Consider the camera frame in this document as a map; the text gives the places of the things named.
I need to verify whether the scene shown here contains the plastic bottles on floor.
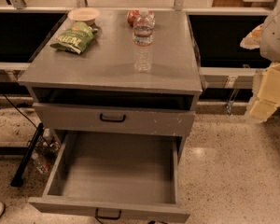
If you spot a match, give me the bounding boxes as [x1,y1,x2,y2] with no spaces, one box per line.
[31,128,61,175]

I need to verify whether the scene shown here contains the red soda can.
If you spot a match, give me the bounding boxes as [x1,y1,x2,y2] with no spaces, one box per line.
[127,9,139,26]

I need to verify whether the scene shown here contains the black stand leg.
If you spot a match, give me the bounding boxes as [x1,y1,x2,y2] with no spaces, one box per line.
[10,123,44,187]

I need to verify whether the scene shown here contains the green chip bag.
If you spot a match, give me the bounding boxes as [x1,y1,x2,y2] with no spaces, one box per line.
[50,21,98,54]

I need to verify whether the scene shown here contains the clear plastic water bottle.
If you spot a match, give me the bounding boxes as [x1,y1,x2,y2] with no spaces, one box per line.
[133,8,155,47]

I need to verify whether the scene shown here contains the closed grey top drawer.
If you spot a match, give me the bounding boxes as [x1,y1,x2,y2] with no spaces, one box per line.
[34,103,195,136]

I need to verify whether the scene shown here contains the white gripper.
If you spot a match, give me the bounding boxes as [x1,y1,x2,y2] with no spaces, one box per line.
[240,0,280,121]

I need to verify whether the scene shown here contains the black drawer handle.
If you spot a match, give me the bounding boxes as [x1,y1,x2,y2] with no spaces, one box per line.
[99,113,126,123]
[95,208,121,220]

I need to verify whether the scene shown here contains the black middle drawer handle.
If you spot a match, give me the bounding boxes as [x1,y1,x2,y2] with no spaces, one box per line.
[95,208,121,220]

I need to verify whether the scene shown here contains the metal railing frame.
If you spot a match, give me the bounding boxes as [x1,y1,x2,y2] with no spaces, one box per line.
[0,0,280,91]

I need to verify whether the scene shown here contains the grey drawer cabinet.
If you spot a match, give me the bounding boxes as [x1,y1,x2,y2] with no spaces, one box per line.
[18,8,203,154]

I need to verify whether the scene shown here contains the black top drawer handle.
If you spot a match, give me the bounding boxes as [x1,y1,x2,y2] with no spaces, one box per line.
[99,113,126,123]

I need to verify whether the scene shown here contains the black cable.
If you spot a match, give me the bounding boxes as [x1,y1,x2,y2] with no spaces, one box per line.
[0,82,50,147]

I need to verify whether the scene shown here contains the open grey middle drawer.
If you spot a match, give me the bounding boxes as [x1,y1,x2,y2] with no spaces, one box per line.
[29,132,189,223]

